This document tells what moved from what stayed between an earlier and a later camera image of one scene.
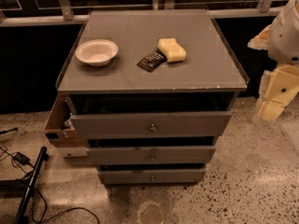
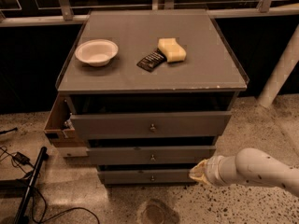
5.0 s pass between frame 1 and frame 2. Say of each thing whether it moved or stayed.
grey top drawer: stayed
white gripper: moved
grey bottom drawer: stayed
